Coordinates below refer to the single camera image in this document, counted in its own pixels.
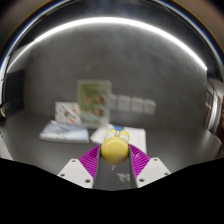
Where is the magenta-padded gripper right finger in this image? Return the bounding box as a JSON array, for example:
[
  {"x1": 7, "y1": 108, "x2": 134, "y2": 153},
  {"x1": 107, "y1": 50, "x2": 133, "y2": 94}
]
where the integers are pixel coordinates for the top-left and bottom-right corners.
[{"x1": 127, "y1": 143, "x2": 172, "y2": 189}]

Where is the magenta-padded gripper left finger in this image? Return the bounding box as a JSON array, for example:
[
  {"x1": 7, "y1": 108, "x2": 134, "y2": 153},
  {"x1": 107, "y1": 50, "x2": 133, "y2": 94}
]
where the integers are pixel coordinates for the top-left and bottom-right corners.
[{"x1": 57, "y1": 144, "x2": 103, "y2": 190}]

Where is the green food leaflet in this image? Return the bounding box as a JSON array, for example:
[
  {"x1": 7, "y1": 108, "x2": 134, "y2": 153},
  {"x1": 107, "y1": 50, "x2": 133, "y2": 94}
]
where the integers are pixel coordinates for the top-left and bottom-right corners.
[{"x1": 76, "y1": 79, "x2": 112, "y2": 130}]

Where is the white and blue book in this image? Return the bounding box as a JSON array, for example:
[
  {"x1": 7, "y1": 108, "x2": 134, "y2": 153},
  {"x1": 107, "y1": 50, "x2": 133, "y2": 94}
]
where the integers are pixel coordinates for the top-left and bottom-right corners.
[{"x1": 89, "y1": 123, "x2": 148, "y2": 155}]

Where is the white cartoon sticker sheet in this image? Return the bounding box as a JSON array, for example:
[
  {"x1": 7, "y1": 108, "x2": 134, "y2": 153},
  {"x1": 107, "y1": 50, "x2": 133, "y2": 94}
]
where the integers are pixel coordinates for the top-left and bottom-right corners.
[{"x1": 54, "y1": 101, "x2": 82, "y2": 126}]

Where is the yellow rabbit-shaped computer mouse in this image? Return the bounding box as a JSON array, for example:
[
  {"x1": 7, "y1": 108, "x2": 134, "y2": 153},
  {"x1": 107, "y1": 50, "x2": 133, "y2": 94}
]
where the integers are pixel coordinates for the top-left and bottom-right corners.
[{"x1": 100, "y1": 129, "x2": 131, "y2": 171}]

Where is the white wall switch group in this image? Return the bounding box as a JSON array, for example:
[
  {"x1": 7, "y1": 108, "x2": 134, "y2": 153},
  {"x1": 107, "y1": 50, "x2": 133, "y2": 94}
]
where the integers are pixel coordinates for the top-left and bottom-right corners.
[{"x1": 108, "y1": 93, "x2": 157, "y2": 116}]

